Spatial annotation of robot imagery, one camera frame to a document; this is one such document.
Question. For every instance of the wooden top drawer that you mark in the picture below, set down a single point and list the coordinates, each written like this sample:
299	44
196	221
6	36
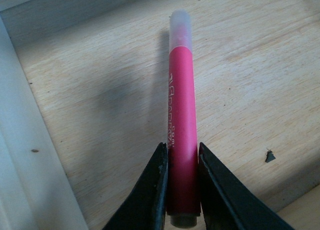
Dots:
98	70

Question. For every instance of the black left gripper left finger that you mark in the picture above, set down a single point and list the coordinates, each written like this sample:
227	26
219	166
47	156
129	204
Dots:
145	206

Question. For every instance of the pink marker with clear cap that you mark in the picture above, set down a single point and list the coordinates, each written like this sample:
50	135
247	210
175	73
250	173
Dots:
183	201

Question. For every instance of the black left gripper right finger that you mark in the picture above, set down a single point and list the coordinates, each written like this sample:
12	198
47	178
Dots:
227	204

